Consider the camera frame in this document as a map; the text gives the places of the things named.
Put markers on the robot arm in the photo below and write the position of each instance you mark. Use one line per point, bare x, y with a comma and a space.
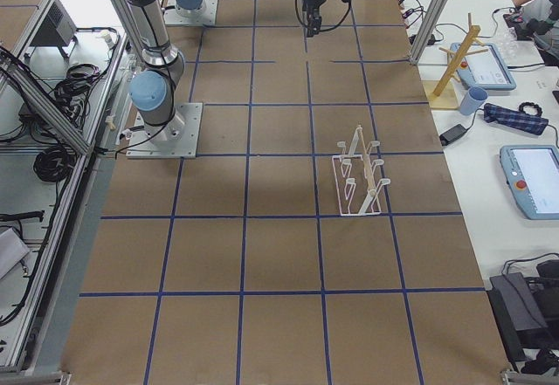
152, 91

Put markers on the wooden stand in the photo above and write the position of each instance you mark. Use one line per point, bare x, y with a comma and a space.
439, 96

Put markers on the black power adapter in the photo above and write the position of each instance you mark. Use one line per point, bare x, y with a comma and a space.
452, 134

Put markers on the blue mug on desk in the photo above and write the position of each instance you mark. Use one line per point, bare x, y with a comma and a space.
474, 98

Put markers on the teach pendant tablet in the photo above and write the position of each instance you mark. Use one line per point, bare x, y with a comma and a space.
531, 173
484, 67

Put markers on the aluminium frame post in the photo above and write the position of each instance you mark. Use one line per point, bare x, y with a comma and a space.
425, 30

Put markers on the white wire cup rack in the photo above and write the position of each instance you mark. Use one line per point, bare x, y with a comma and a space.
358, 179

